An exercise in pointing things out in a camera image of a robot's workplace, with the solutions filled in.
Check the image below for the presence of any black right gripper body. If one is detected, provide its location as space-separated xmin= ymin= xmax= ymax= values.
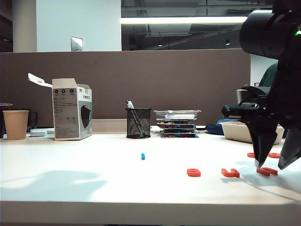
xmin=222 ymin=63 xmax=301 ymax=129

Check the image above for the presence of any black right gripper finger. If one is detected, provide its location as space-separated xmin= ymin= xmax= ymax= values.
xmin=277 ymin=128 xmax=301 ymax=170
xmin=242 ymin=114 xmax=278 ymax=169

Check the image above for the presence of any red letter n magnet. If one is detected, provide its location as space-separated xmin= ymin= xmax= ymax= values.
xmin=256 ymin=167 xmax=278 ymax=177

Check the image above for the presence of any red letter u magnet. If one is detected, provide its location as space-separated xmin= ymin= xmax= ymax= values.
xmin=221 ymin=168 xmax=241 ymax=178

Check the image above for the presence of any beige pulp bowl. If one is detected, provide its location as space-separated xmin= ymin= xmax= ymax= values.
xmin=221 ymin=121 xmax=285 ymax=145

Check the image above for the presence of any person in green shirt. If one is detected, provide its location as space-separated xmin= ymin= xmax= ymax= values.
xmin=259 ymin=63 xmax=279 ymax=87

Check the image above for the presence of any navy blue foam slipper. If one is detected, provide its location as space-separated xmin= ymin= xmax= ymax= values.
xmin=206 ymin=118 xmax=227 ymax=136

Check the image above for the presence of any teal card box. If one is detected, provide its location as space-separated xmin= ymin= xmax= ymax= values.
xmin=159 ymin=129 xmax=198 ymax=134
xmin=157 ymin=120 xmax=197 ymax=126
xmin=157 ymin=124 xmax=197 ymax=129
xmin=159 ymin=133 xmax=201 ymax=138

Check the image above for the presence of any clear plastic tray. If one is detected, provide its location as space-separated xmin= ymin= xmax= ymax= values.
xmin=152 ymin=109 xmax=202 ymax=122

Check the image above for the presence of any black mesh pen holder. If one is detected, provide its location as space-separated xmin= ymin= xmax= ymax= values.
xmin=125 ymin=108 xmax=152 ymax=139

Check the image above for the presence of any long ceiling light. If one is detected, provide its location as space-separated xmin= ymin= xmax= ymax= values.
xmin=120 ymin=16 xmax=248 ymax=24

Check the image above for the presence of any brown desk partition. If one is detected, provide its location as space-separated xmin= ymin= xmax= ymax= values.
xmin=0 ymin=48 xmax=252 ymax=127

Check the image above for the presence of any clear barrel pen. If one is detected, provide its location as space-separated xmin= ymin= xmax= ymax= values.
xmin=126 ymin=99 xmax=144 ymax=137

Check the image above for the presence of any grey face mask box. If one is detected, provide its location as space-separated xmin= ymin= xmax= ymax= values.
xmin=27 ymin=73 xmax=93 ymax=141

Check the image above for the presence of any small white case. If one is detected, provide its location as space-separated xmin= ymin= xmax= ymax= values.
xmin=29 ymin=129 xmax=48 ymax=137

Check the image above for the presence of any dark glass jar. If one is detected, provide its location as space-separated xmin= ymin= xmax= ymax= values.
xmin=27 ymin=111 xmax=39 ymax=133

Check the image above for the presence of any brown paper cup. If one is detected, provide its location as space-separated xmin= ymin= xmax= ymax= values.
xmin=2 ymin=110 xmax=30 ymax=141

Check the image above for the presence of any black cup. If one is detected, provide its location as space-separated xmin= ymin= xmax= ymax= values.
xmin=0 ymin=102 xmax=13 ymax=139

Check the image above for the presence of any metal wall plate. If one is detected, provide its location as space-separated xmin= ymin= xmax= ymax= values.
xmin=70 ymin=36 xmax=84 ymax=52

